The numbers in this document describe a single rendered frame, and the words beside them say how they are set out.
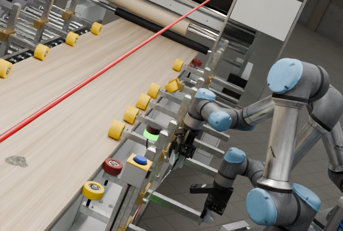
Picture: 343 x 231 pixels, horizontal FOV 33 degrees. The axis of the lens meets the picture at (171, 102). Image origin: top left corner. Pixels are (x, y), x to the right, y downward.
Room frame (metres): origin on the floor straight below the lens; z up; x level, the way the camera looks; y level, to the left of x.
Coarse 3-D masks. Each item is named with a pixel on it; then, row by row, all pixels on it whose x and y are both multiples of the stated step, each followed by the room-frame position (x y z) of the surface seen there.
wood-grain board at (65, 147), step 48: (96, 48) 3.65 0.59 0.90; (144, 48) 4.13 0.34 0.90; (0, 96) 2.36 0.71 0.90; (48, 96) 2.58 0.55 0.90; (96, 96) 2.83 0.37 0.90; (0, 144) 1.96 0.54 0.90; (48, 144) 2.11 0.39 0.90; (96, 144) 2.29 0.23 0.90; (0, 192) 1.66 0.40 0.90; (48, 192) 1.77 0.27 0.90
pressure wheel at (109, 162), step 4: (108, 160) 2.18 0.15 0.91; (112, 160) 2.20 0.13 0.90; (116, 160) 2.21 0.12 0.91; (104, 164) 2.15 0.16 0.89; (108, 164) 2.14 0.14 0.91; (112, 164) 2.17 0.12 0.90; (116, 164) 2.18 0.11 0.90; (120, 164) 2.19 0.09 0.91; (104, 168) 2.15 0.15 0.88; (108, 168) 2.14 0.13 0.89; (112, 168) 2.14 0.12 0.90; (116, 168) 2.14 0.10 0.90; (120, 168) 2.16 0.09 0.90; (108, 172) 2.14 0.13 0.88; (112, 172) 2.14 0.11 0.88; (116, 172) 2.15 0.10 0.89; (104, 184) 2.17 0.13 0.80
